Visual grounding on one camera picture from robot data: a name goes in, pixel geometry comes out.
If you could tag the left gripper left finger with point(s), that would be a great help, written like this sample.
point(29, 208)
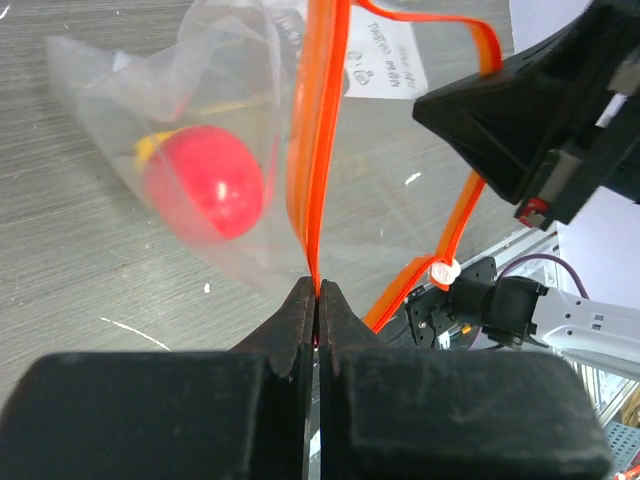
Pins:
point(236, 414)

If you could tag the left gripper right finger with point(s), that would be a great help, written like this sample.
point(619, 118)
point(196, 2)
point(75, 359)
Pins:
point(399, 413)

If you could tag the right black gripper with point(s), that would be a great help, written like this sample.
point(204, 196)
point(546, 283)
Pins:
point(560, 119)

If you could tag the clear zip top bag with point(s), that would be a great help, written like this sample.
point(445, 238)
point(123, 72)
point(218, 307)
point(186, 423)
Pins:
point(298, 82)

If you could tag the red toy apple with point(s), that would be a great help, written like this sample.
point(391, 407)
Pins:
point(206, 185)

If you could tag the yellow toy pear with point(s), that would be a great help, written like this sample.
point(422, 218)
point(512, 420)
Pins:
point(145, 147)

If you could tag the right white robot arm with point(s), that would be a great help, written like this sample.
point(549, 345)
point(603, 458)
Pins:
point(601, 335)

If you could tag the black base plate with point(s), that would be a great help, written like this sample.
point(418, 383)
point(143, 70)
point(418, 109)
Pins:
point(430, 318)

